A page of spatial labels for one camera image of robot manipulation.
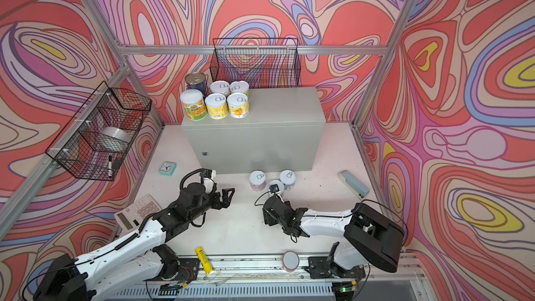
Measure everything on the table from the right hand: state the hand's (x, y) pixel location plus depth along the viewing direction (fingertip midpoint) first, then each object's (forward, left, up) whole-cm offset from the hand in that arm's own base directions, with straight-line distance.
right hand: (273, 212), depth 88 cm
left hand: (+5, +17, +13) cm, 23 cm away
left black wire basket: (+10, +64, +36) cm, 74 cm away
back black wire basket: (+59, +3, +36) cm, 69 cm away
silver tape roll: (+14, +55, +35) cm, 67 cm away
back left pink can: (+13, +7, +6) cm, 16 cm away
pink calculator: (-2, +58, +5) cm, 58 cm away
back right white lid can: (+13, -7, +7) cm, 16 cm away
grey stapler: (+7, -38, +5) cm, 39 cm away
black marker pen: (+8, +57, +27) cm, 64 cm away
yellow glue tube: (-19, +25, +3) cm, 31 cm away
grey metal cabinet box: (+39, -7, +10) cm, 40 cm away
